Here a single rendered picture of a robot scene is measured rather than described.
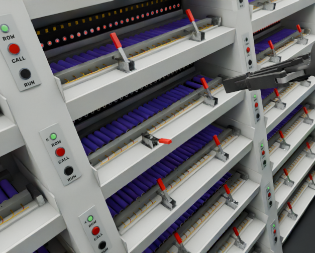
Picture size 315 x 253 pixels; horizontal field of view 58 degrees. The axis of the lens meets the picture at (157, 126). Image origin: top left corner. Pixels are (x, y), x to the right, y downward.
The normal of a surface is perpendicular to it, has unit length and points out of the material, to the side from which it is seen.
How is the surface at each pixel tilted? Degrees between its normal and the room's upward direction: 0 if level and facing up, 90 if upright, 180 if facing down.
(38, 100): 90
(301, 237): 0
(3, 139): 107
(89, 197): 90
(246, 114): 90
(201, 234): 17
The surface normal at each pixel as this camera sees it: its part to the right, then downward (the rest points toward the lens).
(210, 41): 0.71, 0.37
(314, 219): -0.26, -0.89
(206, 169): -0.05, -0.82
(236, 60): -0.70, 0.43
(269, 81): -0.82, 0.44
